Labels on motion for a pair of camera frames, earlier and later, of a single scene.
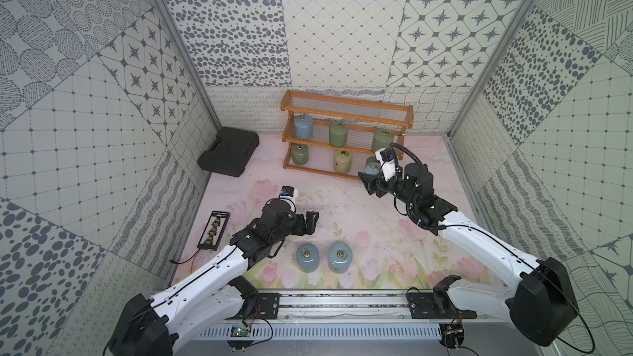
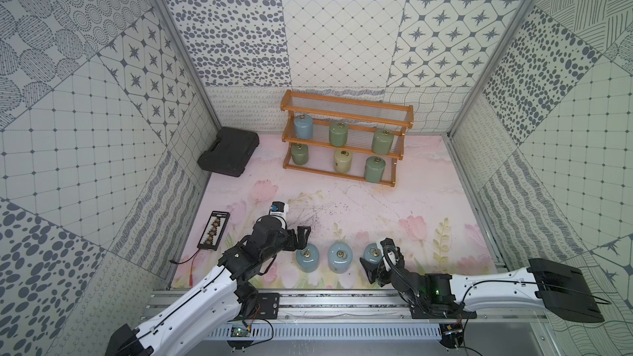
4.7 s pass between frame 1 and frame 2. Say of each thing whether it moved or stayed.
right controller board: stayed
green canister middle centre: stayed
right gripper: moved
